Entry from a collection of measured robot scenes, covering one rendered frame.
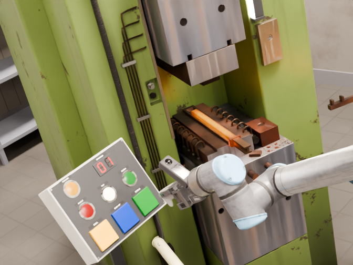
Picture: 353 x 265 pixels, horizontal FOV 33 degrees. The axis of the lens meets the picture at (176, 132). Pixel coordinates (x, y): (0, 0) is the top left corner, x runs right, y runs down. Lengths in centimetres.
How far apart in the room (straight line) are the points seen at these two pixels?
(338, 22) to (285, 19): 235
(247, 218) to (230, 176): 13
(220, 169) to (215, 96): 116
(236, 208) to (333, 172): 30
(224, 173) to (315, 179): 24
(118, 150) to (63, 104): 64
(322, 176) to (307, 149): 111
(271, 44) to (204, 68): 38
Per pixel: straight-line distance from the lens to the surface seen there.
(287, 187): 172
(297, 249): 266
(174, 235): 255
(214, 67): 218
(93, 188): 198
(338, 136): 427
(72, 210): 193
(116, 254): 219
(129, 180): 204
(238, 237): 245
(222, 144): 232
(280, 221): 253
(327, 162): 159
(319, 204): 290
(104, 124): 223
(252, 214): 170
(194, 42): 212
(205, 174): 171
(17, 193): 459
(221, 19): 215
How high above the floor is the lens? 209
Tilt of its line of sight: 26 degrees down
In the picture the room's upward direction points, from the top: 14 degrees counter-clockwise
